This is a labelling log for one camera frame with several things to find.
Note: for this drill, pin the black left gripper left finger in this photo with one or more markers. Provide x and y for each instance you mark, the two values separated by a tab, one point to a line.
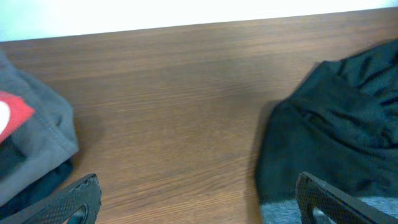
78	202

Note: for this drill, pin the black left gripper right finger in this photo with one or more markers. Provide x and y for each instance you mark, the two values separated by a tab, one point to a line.
320	202

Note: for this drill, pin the red printed t-shirt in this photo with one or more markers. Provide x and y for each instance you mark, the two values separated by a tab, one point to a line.
14	113

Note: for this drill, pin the black leggings with red waistband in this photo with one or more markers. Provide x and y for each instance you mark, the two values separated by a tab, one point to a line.
339	125

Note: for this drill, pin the gray folded garment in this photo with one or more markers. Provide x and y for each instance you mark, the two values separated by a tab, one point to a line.
41	144

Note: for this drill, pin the dark blue folded garment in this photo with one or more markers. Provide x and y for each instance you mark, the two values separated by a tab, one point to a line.
38	190

